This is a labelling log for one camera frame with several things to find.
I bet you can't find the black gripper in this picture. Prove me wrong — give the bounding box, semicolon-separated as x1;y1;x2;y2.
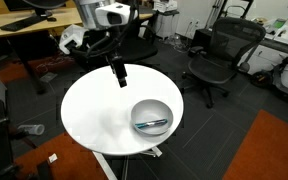
108;54;129;89

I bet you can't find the black box on floor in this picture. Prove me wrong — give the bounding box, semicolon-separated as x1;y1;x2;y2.
191;27;216;52

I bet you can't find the small white paper tag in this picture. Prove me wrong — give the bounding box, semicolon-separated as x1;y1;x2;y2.
47;152;59;165

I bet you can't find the white printer on stand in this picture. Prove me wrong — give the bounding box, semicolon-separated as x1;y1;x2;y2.
151;0;181;40

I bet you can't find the black kick scooter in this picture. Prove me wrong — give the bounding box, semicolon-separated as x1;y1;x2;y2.
249;49;288;103

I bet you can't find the black mesh office chair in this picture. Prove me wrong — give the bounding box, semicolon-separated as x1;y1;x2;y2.
181;16;267;110

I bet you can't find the teal marker pen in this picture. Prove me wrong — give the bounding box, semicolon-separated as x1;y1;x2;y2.
134;118;169;130

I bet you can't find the black keyboard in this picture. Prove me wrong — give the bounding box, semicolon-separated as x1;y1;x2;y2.
0;14;39;33

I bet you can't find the black padded office chair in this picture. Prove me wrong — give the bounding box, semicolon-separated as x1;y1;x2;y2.
117;13;159;65

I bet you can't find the white desk with cabinets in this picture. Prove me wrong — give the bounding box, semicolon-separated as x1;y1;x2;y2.
238;18;288;96

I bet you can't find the white metal table base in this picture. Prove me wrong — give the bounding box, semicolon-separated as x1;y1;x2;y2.
92;145;164;180

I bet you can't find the clear plastic cup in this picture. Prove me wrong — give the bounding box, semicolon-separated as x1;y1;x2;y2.
17;123;46;136

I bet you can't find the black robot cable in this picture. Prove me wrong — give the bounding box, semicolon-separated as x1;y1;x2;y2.
68;19;132;67

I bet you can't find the white bowl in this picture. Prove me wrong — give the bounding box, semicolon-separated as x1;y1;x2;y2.
130;98;175;137

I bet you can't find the light wooden desk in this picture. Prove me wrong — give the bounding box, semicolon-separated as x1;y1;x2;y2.
0;5;154;38

